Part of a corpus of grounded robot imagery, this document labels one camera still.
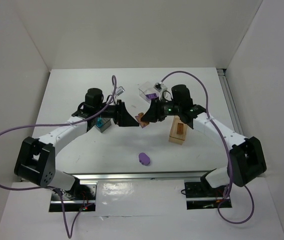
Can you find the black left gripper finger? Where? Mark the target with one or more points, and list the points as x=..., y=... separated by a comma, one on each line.
x=126, y=120
x=122, y=113

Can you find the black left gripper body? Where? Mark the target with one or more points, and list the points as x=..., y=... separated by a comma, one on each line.
x=118, y=113

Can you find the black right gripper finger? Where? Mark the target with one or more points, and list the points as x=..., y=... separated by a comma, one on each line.
x=153, y=118
x=153, y=109

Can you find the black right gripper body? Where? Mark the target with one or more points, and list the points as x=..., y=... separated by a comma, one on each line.
x=159, y=111

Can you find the orange lego brick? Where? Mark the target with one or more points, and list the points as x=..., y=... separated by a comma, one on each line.
x=141, y=123

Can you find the purple rectangular lego brick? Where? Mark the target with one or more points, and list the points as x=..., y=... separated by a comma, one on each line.
x=151, y=96

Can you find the purple rounded lego piece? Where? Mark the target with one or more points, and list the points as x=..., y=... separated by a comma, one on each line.
x=144, y=159

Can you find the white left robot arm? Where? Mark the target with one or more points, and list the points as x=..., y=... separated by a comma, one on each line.
x=36, y=161

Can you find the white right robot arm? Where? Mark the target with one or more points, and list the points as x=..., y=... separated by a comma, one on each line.
x=244, y=155

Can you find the smoky grey plastic container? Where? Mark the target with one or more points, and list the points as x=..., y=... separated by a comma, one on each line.
x=107, y=124

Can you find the clear plastic container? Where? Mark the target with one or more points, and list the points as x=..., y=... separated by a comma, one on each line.
x=148, y=88

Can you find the amber plastic container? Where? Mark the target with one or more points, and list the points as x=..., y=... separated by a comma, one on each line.
x=173, y=136

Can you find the aluminium side rail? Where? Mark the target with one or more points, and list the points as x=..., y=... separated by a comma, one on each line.
x=229, y=100

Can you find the aluminium front rail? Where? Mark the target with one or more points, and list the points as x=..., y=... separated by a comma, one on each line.
x=121, y=176

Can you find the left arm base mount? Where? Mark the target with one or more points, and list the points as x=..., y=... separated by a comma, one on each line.
x=86, y=200

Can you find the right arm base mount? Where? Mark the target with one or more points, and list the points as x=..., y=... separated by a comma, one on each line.
x=198, y=198

